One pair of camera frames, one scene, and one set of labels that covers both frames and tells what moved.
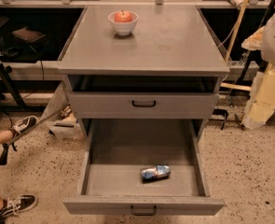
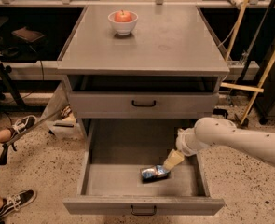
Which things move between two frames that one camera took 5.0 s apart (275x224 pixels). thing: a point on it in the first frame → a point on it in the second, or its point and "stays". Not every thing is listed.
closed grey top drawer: [144, 105] stays
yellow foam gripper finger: [268, 91] → [173, 159]
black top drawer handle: [144, 105] stays
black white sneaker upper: [22, 124] stays
